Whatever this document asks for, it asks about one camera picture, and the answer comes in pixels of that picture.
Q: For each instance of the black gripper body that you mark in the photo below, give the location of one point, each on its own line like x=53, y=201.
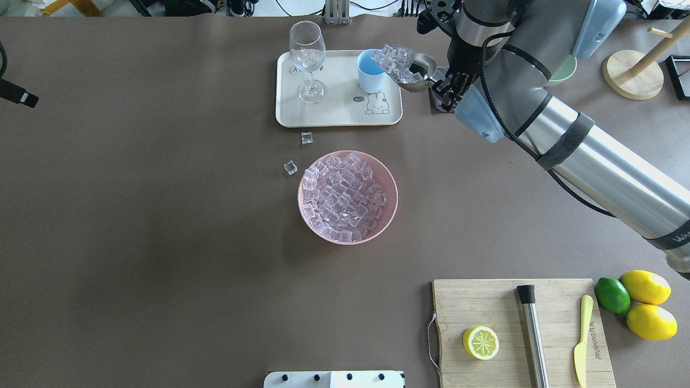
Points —
x=460, y=67

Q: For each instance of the stainless steel ice scoop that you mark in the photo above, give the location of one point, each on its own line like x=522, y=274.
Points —
x=411, y=70

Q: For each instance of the pink bowl with ice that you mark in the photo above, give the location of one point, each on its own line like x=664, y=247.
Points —
x=347, y=197

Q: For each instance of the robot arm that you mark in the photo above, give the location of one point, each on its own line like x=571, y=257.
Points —
x=501, y=55

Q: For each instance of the light blue cup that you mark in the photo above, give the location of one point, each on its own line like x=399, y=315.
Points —
x=371, y=76

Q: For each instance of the clear ice cube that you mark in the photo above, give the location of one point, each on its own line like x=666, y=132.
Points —
x=306, y=137
x=290, y=167

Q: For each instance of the dark grey folded cloth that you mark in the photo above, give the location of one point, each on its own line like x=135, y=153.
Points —
x=437, y=97

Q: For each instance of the mint green bowl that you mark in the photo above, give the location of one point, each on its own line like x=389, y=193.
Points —
x=566, y=70

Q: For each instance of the beige serving tray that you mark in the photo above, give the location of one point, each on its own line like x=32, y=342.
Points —
x=345, y=103

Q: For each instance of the clear wine glass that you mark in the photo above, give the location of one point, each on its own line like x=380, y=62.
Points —
x=308, y=52

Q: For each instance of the wooden glass stand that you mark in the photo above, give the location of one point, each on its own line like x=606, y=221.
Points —
x=637, y=75

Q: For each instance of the black tray with glasses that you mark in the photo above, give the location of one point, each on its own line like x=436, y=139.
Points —
x=677, y=67

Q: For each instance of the black and silver muddler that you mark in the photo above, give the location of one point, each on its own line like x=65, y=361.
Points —
x=537, y=360

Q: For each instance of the wooden cutting board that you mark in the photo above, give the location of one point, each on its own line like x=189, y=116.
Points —
x=464, y=303

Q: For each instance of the yellow plastic knife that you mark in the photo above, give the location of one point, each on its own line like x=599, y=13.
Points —
x=579, y=352

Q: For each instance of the green lime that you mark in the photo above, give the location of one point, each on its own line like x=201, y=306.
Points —
x=612, y=295

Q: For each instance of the yellow lemon half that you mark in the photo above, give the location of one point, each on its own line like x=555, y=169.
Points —
x=481, y=342

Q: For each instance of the aluminium frame post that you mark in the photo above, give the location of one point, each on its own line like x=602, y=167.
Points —
x=337, y=12

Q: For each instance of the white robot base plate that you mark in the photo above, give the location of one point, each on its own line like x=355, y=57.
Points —
x=346, y=378

